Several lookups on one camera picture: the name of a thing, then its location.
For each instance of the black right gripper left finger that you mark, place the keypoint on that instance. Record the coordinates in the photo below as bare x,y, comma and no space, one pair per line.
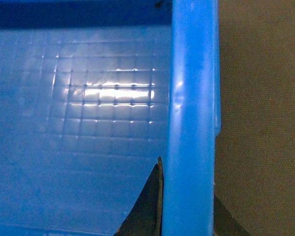
145,217

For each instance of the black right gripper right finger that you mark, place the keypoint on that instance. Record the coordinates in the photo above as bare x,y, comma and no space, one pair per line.
224,224

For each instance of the blue plastic crate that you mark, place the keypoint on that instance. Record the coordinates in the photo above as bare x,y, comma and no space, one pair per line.
92,92

